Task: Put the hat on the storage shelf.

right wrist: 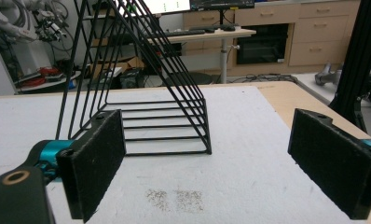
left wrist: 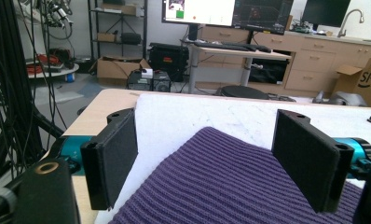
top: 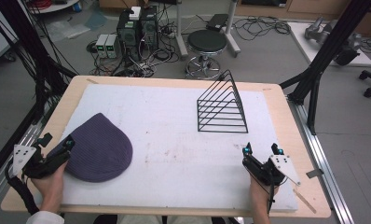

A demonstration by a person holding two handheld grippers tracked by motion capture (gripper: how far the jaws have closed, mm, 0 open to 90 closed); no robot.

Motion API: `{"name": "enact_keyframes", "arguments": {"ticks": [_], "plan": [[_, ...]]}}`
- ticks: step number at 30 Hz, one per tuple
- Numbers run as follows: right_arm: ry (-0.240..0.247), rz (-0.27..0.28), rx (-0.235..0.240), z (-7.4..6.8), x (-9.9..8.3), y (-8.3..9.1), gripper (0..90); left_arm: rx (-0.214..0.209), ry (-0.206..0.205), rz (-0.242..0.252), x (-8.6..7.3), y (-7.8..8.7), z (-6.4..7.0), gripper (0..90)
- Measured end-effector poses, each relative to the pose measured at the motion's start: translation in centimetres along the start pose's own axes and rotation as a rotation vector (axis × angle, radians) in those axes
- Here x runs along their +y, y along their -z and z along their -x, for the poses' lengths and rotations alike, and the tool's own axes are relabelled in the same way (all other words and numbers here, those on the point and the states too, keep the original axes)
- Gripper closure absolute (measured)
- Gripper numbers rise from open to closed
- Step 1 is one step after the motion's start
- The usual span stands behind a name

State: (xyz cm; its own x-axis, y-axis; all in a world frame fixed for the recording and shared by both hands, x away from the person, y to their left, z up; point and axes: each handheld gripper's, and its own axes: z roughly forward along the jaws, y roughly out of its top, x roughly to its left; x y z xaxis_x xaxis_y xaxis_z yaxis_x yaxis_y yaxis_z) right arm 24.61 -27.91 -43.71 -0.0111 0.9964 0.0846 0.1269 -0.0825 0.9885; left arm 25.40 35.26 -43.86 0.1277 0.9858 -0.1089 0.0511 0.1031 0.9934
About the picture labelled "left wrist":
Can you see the white table mat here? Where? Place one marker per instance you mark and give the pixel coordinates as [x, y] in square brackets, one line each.
[205, 112]

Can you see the black electronics box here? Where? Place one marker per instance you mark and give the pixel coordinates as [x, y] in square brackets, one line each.
[148, 82]

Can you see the wooden drawer cabinets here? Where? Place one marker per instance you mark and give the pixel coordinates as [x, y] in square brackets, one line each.
[314, 62]

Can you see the printed cardboard box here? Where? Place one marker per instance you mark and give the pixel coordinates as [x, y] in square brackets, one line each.
[365, 82]

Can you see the grey plastic object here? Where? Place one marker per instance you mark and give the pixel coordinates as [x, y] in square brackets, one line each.
[342, 99]

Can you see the round white table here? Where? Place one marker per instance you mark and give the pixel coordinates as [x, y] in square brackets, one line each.
[54, 72]

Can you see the open cardboard box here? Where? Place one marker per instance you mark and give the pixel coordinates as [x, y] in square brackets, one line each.
[112, 70]

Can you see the dark computer monitor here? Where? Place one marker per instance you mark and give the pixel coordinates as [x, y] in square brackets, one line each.
[325, 11]

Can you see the black metal shelf rack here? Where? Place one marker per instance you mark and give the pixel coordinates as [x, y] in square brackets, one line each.
[96, 28]

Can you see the black round stool seat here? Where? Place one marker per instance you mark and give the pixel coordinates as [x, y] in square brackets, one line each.
[244, 92]

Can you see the wooden standing desk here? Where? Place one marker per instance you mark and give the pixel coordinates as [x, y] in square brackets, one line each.
[255, 54]

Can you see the black equipment case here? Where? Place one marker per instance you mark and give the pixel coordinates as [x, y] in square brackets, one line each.
[168, 59]

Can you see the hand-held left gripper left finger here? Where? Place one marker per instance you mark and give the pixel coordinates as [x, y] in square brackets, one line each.
[112, 161]

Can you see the metal faucet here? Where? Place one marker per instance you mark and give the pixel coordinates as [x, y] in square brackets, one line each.
[348, 18]

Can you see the small white box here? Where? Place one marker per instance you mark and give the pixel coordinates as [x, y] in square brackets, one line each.
[147, 73]

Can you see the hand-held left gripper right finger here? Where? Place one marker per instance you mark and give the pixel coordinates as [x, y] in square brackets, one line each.
[308, 161]

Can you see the wide computer monitor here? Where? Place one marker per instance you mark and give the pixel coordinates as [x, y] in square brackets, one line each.
[205, 11]

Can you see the purple knitted cloth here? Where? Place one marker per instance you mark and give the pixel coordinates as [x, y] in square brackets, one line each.
[217, 177]

